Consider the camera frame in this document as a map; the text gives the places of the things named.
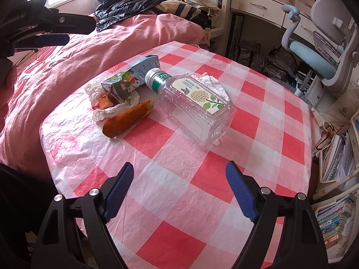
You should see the clear plastic bottle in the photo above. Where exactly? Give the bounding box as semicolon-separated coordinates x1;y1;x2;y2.
144;68;236;148

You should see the green print juice carton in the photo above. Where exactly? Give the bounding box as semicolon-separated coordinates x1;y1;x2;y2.
100;71;146;104

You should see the striped beige cloth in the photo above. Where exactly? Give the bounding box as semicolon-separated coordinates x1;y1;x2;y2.
153;0;202;20

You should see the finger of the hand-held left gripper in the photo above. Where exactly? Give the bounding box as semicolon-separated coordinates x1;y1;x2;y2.
16;34;70;52
42;12;96;35

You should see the white desk with drawers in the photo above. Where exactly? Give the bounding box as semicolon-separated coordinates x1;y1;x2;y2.
224;0;317;59

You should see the white plastic bag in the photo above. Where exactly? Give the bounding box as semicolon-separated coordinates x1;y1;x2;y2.
85;82;141;122

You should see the white canvas bag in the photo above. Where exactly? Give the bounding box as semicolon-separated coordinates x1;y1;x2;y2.
322;95;355;124

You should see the red white checkered tablecloth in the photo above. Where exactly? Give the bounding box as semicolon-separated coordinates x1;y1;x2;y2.
39;41;322;269

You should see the grey blue desk chair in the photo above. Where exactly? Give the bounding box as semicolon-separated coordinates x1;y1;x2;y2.
281;0;359;97

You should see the row of colourful books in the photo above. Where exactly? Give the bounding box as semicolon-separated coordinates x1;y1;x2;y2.
316;193;357;247

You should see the white tissue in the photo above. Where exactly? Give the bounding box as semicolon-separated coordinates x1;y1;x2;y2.
196;72;231;103

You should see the orange bread stick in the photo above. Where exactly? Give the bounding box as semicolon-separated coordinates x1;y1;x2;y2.
102;99;155;138

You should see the black puffer jacket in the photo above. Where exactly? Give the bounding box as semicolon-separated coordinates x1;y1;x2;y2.
94;0;169;33

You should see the clear bag of papers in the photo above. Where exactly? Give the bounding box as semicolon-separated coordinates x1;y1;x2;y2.
233;42;264;68
264;48;298;79

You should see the blue milk carton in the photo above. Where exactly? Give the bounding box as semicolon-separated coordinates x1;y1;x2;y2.
130;54;161;86

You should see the white shelf cart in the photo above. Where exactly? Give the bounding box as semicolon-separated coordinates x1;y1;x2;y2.
313;115;359;192
310;183;359;261

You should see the person's left hand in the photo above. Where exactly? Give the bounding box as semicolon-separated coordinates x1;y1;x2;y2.
0;67;19;113

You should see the stack of white papers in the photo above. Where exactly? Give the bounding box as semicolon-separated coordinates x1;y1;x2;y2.
321;133;355;180

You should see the person's dark clothing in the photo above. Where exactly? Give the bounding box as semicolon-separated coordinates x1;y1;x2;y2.
0;161;87;269

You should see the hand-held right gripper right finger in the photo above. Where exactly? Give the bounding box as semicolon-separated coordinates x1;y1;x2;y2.
225;161;330;269

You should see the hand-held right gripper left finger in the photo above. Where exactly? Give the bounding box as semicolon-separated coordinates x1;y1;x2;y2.
31;162;135;269

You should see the pink bed blanket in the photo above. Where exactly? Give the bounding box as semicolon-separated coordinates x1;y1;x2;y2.
0;13;209;169

